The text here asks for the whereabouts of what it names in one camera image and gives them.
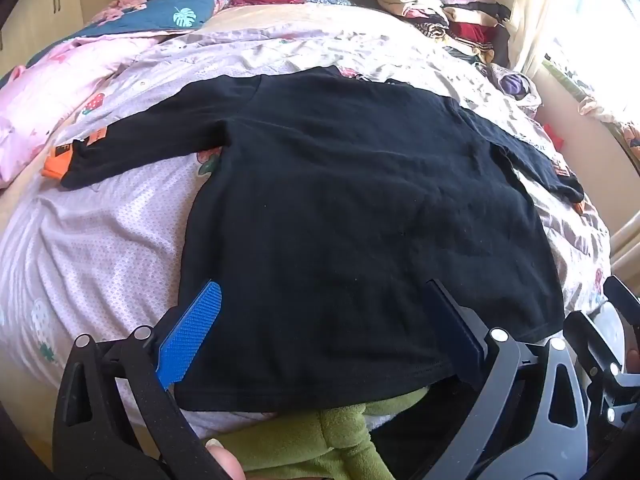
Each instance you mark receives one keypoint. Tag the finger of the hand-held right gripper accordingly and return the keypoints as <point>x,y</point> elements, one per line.
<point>622,297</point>
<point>590,345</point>

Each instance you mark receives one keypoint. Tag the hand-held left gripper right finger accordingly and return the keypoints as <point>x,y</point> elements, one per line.
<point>462,335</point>

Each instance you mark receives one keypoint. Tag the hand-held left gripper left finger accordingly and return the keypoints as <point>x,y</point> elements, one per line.
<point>190,335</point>

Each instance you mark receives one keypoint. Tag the black long-sleeve shirt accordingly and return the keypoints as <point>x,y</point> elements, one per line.
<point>350,200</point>

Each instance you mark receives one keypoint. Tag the pile of folded clothes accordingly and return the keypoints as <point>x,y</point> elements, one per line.
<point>450,15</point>

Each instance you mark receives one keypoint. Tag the person's left hand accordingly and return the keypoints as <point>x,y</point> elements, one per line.
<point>227,460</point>

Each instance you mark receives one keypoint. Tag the pink printed bed cover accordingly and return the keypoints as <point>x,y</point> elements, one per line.
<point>125,240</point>

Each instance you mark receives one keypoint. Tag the person's green fleece jacket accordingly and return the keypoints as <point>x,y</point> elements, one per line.
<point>340,435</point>

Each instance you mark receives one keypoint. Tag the patterned cloth on windowsill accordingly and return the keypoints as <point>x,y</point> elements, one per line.
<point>607,105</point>

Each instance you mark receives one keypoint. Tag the purple cloth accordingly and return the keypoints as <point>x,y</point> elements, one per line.
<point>515,85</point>

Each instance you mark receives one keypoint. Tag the window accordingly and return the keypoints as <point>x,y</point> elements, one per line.
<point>610,25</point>

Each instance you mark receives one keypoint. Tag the pink quilt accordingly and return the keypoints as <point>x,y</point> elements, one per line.
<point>55,90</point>

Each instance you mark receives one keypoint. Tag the cream curtain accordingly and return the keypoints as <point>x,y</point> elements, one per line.
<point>537,15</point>

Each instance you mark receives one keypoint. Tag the blue floral quilt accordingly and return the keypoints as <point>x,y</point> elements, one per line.
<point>170,5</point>

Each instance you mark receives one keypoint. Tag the cream wardrobe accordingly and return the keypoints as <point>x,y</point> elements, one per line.
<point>45,5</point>

